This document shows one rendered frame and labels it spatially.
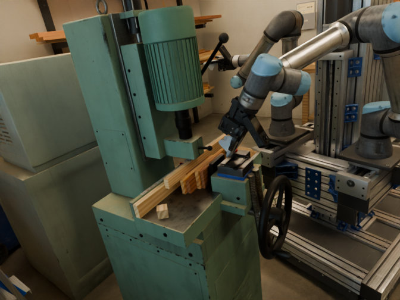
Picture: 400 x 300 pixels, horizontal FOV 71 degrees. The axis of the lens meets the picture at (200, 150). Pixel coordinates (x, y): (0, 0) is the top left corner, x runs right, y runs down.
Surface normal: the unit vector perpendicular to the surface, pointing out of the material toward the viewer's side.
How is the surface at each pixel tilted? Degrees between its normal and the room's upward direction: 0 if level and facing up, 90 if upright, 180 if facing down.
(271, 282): 0
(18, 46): 90
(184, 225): 0
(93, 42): 90
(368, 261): 0
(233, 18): 90
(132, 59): 90
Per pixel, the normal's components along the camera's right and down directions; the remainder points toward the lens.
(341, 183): -0.77, 0.34
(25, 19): 0.80, 0.13
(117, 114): -0.54, 0.40
